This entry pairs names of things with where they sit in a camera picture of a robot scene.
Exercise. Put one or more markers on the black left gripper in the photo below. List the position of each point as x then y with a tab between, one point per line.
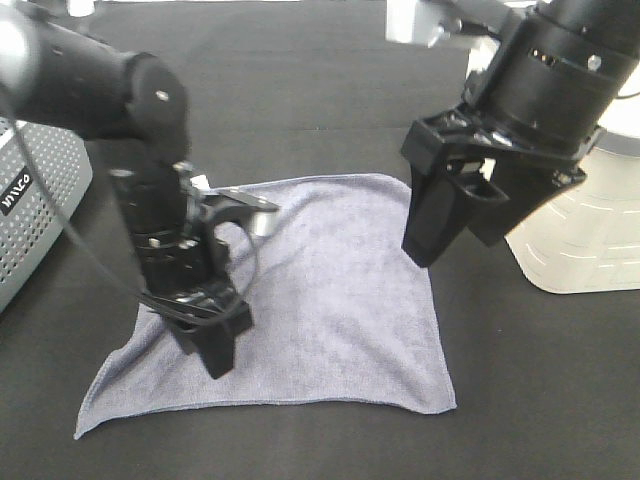
192	311

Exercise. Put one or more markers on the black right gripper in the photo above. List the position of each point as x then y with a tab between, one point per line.
454	149

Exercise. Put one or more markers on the grey-blue microfibre towel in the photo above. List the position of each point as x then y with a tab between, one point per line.
341	313

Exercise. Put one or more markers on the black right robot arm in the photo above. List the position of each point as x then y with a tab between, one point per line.
524	122

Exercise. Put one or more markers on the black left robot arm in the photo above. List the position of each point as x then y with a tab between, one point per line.
135	108

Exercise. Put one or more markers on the white basket with grey rim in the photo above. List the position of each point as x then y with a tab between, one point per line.
587	239

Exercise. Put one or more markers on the black table cloth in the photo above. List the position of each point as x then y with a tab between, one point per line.
547	386

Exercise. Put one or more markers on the grey perforated plastic basket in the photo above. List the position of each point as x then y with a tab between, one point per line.
29	227

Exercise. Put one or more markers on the white object at table edge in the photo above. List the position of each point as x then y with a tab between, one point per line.
80	8

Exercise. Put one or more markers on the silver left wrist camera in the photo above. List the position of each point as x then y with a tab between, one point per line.
254	214

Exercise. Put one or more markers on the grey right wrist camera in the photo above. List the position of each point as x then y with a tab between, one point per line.
458	24

